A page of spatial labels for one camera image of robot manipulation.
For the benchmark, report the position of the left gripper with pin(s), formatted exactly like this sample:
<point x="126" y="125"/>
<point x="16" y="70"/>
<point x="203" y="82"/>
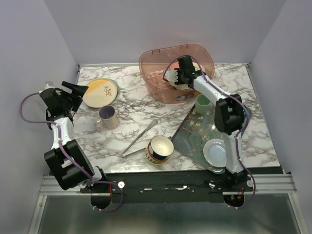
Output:
<point x="78" y="90"/>

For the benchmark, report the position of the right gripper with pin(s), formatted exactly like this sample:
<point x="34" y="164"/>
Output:
<point x="180" y="82"/>

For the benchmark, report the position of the cream divided plate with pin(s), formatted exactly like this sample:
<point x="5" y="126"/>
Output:
<point x="184" y="86"/>

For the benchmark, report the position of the pink cream ceramic plate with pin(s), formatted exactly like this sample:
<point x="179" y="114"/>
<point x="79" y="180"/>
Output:
<point x="174" y="66"/>

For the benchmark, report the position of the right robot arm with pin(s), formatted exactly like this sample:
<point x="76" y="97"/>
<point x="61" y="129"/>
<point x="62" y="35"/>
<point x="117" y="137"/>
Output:
<point x="230" y="116"/>

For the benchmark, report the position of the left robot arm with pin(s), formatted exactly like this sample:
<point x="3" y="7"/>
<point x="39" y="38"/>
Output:
<point x="66" y="159"/>

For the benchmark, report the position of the pink transparent plastic bin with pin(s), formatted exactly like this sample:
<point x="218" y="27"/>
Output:
<point x="153" y="63"/>

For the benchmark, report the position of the yellow cream ceramic plate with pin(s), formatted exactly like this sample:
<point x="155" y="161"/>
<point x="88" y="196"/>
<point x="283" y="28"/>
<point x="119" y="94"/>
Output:
<point x="100" y="92"/>

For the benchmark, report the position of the green plastic cup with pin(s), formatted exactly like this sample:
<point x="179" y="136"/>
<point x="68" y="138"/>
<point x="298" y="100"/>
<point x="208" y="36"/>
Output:
<point x="202" y="104"/>

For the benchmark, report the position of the green plate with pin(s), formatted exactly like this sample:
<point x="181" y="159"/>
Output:
<point x="117" y="86"/>

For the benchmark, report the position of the iridescent pink mug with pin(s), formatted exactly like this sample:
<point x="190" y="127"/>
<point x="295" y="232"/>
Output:
<point x="107" y="118"/>

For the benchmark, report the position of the floral blossom tray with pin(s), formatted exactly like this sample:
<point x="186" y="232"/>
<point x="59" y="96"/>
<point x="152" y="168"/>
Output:
<point x="195" y="131"/>

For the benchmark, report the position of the metal tongs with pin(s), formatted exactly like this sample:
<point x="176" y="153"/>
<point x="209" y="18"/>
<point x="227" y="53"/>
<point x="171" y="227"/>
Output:
<point x="150" y="126"/>

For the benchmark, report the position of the colourful striped bowl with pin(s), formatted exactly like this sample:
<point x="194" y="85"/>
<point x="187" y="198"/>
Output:
<point x="159" y="150"/>

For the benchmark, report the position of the light blue saucer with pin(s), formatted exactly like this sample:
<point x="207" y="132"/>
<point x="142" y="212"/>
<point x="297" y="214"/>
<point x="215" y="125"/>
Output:
<point x="214" y="152"/>

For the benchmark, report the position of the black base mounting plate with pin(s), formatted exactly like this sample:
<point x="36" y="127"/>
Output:
<point x="172" y="186"/>

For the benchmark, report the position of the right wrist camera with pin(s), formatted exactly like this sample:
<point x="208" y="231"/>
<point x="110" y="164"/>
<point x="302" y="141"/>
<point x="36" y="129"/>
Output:
<point x="171" y="77"/>

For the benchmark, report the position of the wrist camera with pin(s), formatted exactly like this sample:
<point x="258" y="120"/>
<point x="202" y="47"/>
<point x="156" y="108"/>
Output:
<point x="171" y="77"/>
<point x="49" y="86"/>

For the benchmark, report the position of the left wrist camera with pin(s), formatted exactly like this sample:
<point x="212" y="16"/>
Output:
<point x="49" y="86"/>

